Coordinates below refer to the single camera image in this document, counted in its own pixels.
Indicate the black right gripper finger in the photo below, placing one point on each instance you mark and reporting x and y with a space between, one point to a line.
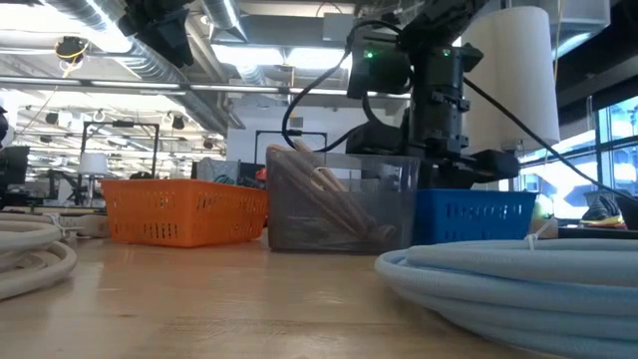
434 172
461 173

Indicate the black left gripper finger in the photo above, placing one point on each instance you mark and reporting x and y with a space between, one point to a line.
174 37

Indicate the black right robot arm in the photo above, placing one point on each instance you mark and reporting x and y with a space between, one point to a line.
438 20

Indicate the blue plastic basket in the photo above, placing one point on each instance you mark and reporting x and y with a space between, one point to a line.
473 214

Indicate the grey transparent plastic bin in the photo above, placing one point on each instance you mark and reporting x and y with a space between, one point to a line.
399 199

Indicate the yellow black ceiling reel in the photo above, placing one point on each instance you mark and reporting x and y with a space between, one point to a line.
71 50

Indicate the grey and yellow shoe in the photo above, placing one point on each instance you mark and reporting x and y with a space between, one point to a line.
603 212

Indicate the small white background lamp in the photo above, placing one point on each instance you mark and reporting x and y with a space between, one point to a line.
93 163

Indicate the orange plastic basket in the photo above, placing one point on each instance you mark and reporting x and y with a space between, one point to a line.
184 214

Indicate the black background monitor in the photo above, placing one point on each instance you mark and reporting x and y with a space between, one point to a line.
14 167

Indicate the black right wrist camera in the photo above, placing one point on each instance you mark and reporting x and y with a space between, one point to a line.
379 67

